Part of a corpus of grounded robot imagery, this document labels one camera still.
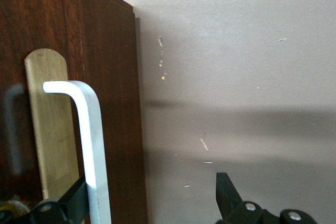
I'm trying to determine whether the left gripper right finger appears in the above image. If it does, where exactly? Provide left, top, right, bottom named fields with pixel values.
left=215, top=172, right=319, bottom=224

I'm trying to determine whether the wooden drawer with white handle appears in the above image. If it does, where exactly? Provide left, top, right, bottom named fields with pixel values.
left=0, top=0, right=148, bottom=224

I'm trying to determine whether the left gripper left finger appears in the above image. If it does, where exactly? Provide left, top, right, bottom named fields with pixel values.
left=0, top=174, right=89, bottom=224

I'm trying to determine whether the dark wooden drawer cabinet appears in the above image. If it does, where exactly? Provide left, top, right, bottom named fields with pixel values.
left=132, top=15, right=149, bottom=224

